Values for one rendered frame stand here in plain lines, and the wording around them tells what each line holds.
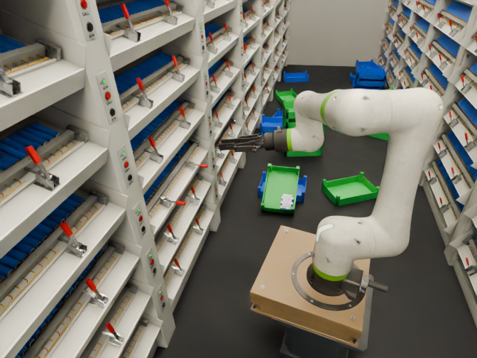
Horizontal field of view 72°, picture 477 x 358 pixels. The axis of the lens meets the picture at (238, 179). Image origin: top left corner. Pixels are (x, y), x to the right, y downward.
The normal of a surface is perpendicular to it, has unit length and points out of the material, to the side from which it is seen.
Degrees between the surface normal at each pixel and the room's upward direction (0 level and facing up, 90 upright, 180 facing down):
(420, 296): 0
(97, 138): 90
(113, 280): 21
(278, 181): 28
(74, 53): 90
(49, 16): 90
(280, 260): 2
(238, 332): 0
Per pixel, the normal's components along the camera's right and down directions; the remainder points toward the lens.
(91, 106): -0.23, 0.55
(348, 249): 0.11, 0.53
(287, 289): 0.00, -0.83
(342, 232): -0.01, -0.68
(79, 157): 0.32, -0.73
